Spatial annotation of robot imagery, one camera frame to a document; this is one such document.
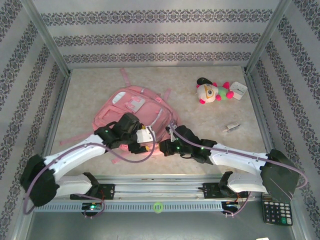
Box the pink backpack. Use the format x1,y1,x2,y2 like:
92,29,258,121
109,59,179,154
59,67,180,165

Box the white pink plush doll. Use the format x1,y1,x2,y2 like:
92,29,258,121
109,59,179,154
196,81,235,105

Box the white square alarm clock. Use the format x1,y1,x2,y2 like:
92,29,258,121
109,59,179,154
228,81,248,101

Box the black mounting plate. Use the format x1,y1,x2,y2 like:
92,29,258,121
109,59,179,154
71,183,116,200
202,182,250,200

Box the black computer mouse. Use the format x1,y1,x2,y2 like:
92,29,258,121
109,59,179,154
196,77,212,87

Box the green-lit controller board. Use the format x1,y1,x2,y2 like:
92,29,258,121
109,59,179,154
81,202,103,212
221,201,242,211

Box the black desk calculator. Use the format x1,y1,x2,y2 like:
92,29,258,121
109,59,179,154
261,194,293,227

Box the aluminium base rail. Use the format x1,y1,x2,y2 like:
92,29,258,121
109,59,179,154
49,174,293,202

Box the green ring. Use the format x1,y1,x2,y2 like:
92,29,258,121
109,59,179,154
153,201,165,214

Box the perforated metal cable tray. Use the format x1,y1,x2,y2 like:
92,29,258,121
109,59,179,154
43,201,223,213

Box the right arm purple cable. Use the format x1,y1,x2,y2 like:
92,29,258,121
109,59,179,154
169,119,309,218

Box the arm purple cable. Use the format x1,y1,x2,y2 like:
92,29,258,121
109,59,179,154
22,126,158,215
169,119,309,218

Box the short purple cable loop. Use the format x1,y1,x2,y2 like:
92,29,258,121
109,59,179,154
83,196,107,220

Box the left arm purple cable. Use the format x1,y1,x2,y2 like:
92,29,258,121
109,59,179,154
22,126,158,215

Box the aluminium frame post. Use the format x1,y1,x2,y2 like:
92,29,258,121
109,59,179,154
243,0,293,75
19,0,72,77

